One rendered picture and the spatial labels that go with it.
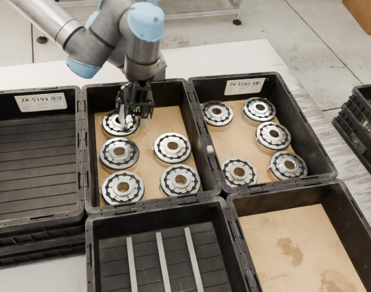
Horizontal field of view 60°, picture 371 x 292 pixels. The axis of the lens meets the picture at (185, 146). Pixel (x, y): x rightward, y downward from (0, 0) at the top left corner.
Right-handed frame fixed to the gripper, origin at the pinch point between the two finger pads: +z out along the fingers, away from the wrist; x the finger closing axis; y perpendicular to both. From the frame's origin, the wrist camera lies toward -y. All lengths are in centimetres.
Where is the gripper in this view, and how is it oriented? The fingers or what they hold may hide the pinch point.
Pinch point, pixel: (131, 121)
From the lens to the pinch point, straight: 94.5
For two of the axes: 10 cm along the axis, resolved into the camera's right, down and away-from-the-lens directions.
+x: 9.5, -0.4, 3.0
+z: -2.1, 6.2, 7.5
